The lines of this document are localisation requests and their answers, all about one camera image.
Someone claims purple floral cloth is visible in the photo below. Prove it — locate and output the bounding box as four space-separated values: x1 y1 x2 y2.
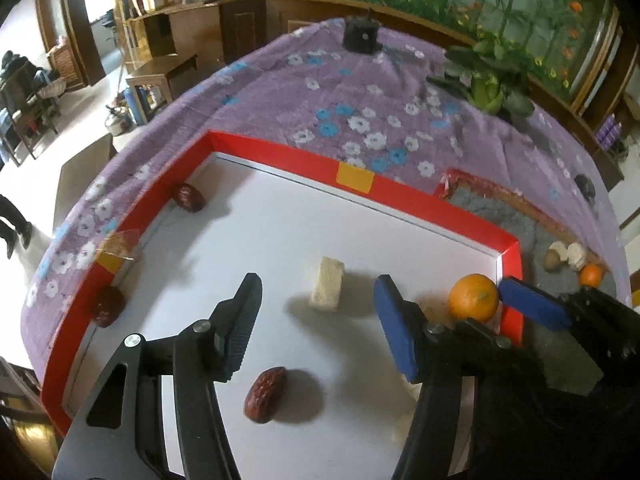
20 17 628 376

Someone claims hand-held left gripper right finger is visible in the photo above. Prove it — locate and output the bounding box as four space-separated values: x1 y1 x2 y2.
374 274 531 480

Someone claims black motor block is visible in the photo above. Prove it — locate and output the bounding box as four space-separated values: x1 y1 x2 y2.
342 10 383 56

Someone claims white lumpy piece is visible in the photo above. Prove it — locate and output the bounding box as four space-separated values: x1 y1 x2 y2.
550 241 589 269

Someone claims wooden chair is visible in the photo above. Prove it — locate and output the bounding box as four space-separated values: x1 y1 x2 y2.
0 75 61 166

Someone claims metal kettle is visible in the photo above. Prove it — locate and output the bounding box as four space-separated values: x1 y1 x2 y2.
105 105 132 137

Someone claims large orange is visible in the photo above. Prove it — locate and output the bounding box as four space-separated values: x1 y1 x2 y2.
448 273 501 322

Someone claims small black device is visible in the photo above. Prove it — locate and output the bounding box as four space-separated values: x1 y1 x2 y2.
574 174 598 206

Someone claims green bok choy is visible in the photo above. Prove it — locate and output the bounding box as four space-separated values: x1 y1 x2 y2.
426 42 536 123

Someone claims red date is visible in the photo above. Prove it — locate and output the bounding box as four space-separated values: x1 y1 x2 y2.
172 183 207 214
243 366 288 426
91 286 126 328

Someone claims small orange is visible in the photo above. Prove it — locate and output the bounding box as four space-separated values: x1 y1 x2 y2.
579 262 606 289

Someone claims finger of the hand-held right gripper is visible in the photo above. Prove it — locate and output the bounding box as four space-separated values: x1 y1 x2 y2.
452 316 512 345
497 277 640 386

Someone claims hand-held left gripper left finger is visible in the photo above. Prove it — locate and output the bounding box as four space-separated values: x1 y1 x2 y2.
52 272 263 480

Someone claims red cardboard box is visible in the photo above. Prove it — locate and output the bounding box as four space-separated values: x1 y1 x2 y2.
39 130 525 441

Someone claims grey felt mat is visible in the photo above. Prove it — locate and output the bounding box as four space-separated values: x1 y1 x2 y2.
432 167 631 396

